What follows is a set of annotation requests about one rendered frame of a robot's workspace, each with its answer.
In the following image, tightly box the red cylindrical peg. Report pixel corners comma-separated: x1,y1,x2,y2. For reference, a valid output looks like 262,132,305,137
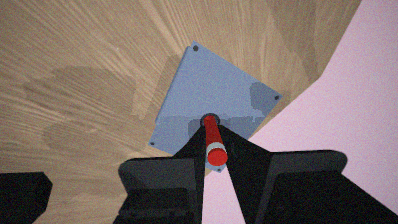
203,116,228,166

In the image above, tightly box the blue-grey sloped panel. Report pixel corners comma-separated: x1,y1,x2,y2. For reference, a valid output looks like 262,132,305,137
148,40,283,155

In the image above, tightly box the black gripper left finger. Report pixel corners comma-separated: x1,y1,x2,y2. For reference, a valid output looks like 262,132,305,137
118,126,206,224

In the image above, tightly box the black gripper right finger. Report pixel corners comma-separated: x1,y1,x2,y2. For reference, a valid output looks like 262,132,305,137
218,125,347,224

